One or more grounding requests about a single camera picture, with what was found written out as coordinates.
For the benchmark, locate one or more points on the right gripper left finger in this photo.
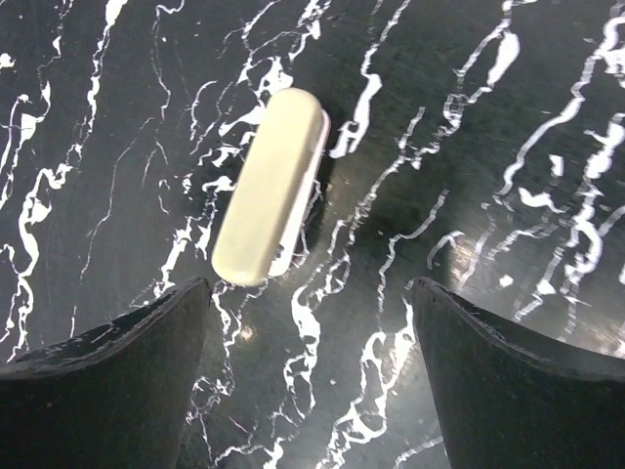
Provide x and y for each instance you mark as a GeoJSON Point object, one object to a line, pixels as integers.
{"type": "Point", "coordinates": [115, 396]}

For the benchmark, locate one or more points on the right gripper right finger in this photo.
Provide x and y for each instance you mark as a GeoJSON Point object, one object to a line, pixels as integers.
{"type": "Point", "coordinates": [507, 396]}

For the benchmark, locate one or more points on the cream white stapler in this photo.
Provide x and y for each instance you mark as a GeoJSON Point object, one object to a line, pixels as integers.
{"type": "Point", "coordinates": [259, 233]}

